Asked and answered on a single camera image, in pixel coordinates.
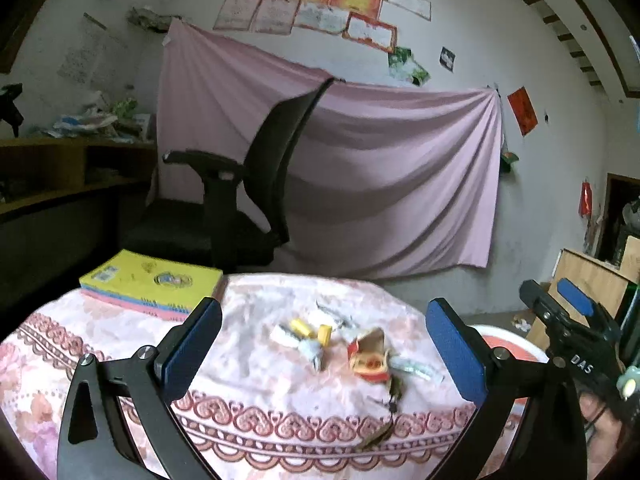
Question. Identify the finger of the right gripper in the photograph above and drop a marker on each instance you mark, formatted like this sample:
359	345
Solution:
597	316
545	307

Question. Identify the brown banana peel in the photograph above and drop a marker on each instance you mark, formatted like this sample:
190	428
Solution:
377	432

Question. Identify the torn white wrapper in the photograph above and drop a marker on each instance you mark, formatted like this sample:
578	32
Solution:
343	326

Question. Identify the wall certificates cluster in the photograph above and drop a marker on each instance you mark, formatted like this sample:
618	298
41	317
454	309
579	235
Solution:
359	21

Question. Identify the green wall poster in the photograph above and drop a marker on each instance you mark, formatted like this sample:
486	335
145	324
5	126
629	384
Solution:
403	66

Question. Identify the pink floral tablecloth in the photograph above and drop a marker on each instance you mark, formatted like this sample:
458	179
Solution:
255	410

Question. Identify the red hanging ornament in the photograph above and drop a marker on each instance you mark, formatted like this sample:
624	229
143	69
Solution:
585	201

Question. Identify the pink hanging sheet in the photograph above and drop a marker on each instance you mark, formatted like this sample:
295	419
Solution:
384	182

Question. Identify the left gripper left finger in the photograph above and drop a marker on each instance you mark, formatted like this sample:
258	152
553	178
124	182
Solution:
95	441

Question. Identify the small black white photo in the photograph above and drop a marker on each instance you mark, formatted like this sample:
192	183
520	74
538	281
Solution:
446	59

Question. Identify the red paper wall sign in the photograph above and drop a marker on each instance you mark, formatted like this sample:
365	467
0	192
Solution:
523	111

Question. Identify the black office chair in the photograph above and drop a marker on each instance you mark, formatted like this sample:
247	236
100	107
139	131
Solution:
241	221

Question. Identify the right hand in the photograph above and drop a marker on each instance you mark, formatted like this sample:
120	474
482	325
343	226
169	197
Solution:
604	432

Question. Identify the red orange snack wrapper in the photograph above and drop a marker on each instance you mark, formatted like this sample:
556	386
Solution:
368	357

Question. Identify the dark wooden desk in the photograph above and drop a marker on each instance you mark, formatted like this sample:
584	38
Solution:
65	204

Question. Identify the yellow cylinder piece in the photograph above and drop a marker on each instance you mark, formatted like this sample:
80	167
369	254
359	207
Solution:
301	328
324	335

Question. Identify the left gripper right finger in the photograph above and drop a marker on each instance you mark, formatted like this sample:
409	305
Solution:
549	442

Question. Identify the wooden cabinet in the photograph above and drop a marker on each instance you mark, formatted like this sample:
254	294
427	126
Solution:
612	286

